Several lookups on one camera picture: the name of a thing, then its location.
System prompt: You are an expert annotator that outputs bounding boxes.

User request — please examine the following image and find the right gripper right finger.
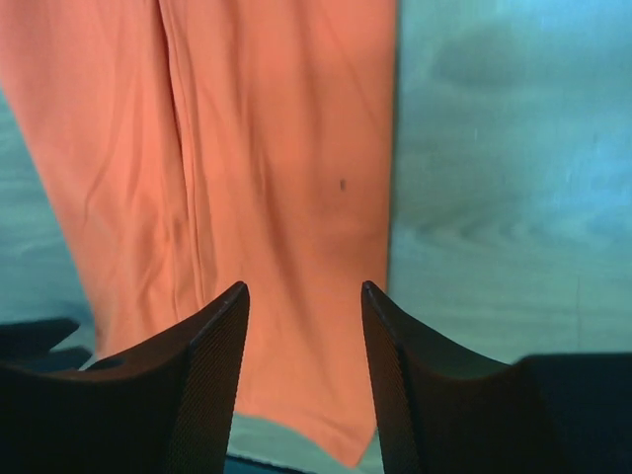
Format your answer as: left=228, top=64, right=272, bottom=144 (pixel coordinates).
left=361, top=282, right=631, bottom=474

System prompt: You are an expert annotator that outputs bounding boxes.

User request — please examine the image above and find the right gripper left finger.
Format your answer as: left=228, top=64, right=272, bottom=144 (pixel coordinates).
left=1, top=282, right=250, bottom=473

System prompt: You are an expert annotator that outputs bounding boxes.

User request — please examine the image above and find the orange t shirt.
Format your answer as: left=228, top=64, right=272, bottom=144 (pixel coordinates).
left=1, top=1, right=398, bottom=468

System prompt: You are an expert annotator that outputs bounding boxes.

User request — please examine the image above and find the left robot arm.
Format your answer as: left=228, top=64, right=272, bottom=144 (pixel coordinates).
left=1, top=318, right=92, bottom=372

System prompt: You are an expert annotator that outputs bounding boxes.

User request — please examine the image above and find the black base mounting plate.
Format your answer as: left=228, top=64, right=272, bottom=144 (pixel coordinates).
left=223, top=455, right=302, bottom=474

